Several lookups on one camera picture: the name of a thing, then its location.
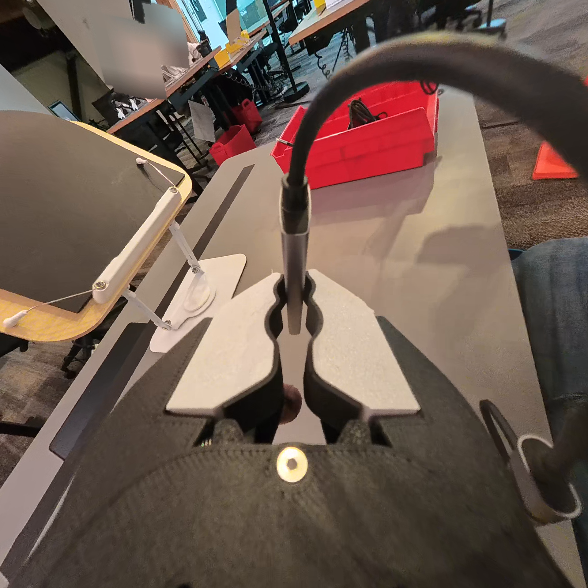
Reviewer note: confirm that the orange traffic cone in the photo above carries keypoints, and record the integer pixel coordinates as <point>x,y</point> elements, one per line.
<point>554,165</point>

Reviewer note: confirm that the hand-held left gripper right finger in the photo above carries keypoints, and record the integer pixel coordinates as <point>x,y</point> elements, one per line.
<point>363,363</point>

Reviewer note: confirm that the wooden topped desk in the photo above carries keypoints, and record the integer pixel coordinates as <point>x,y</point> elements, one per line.
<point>197,73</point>

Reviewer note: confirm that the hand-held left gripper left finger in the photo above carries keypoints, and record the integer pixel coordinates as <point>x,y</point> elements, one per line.
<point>225,363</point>

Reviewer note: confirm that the red storage box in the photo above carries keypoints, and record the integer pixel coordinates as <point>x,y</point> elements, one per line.
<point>248,115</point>
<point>234,147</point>

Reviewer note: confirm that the red plastic bin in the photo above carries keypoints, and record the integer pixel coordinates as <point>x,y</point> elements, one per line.
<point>367,156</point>

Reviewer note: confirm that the person's jeans leg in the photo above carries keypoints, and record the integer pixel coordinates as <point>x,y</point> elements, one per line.
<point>560,322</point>

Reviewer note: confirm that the white board panel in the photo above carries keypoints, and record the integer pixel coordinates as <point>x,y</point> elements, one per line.
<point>119,46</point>

